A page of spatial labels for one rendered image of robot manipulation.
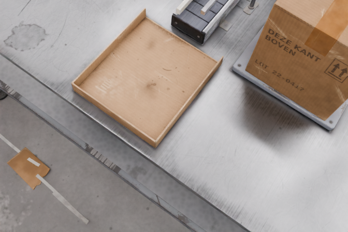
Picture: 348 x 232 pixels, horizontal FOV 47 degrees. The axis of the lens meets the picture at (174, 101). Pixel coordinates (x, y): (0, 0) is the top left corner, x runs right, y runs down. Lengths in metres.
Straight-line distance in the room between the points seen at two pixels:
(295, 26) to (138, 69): 0.42
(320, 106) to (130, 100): 0.47
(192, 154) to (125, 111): 0.20
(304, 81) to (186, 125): 0.30
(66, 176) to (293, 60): 1.21
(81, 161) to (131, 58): 0.87
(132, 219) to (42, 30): 0.93
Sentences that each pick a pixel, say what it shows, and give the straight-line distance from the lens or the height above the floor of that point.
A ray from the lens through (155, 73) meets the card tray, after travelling 1.05.
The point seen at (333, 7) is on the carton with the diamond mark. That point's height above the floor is 1.12.
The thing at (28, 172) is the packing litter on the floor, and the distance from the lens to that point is 1.88.
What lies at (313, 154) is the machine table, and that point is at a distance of 1.05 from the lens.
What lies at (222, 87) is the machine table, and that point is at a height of 0.83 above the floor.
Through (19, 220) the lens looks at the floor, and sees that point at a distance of 1.85.
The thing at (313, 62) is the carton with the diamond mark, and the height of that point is 1.02.
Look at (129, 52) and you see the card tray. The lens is 1.09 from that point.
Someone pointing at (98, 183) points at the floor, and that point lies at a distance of 1.81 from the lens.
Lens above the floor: 1.74
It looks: 64 degrees down
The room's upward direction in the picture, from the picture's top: 9 degrees clockwise
